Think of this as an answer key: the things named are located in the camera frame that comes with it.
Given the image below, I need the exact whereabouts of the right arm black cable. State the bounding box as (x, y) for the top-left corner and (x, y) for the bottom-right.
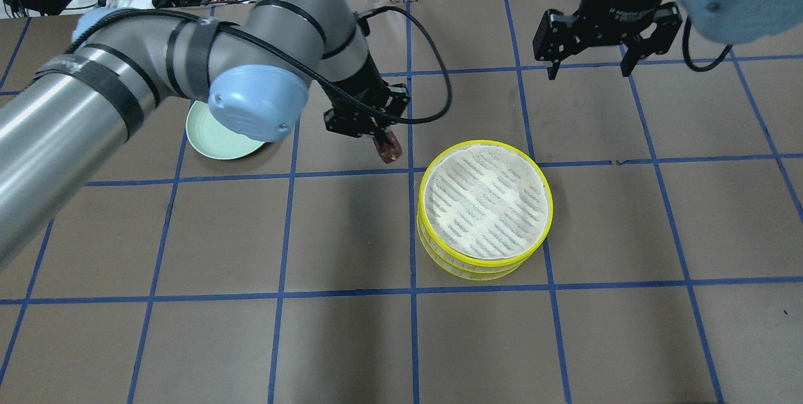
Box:
(682, 15), (735, 73)

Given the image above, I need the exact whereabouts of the yellow rimmed steamer basket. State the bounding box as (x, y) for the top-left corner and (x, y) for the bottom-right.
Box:
(415, 215), (551, 282)

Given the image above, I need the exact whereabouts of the yellow rimmed steamer tier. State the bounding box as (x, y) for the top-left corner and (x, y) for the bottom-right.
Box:
(417, 140), (554, 260)

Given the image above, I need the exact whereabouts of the brown red bun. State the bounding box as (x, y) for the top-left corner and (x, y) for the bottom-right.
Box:
(373, 130), (403, 164)

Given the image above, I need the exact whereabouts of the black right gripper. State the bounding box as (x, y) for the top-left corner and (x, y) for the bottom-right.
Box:
(533, 0), (683, 81)

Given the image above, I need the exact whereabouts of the light green bowl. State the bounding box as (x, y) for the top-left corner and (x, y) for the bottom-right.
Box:
(184, 100), (265, 161)

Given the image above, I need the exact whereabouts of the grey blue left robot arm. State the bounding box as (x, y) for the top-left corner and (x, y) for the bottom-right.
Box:
(1, 0), (453, 267)

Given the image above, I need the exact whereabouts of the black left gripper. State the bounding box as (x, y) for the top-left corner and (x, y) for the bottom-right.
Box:
(323, 81), (410, 139)

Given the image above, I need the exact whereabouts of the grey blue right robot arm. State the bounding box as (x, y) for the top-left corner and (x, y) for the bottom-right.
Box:
(531, 0), (802, 79)

